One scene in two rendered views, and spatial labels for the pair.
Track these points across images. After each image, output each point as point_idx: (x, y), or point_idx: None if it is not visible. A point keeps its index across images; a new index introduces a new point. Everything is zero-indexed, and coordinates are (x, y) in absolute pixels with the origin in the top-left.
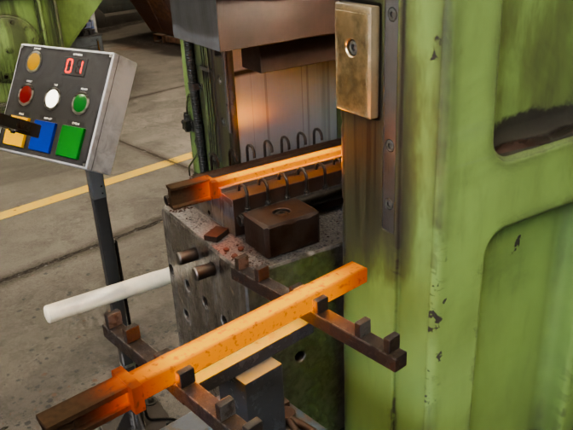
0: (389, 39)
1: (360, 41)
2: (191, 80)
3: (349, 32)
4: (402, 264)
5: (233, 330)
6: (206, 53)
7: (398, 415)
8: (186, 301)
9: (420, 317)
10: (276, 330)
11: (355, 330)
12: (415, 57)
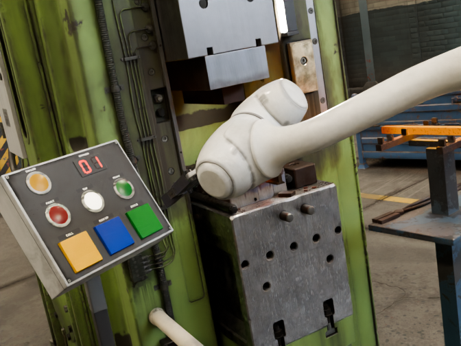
0: (315, 52)
1: (309, 55)
2: (134, 154)
3: (302, 53)
4: (336, 154)
5: (444, 126)
6: (149, 124)
7: (347, 239)
8: (266, 273)
9: (349, 173)
10: (422, 140)
11: (428, 124)
12: (326, 55)
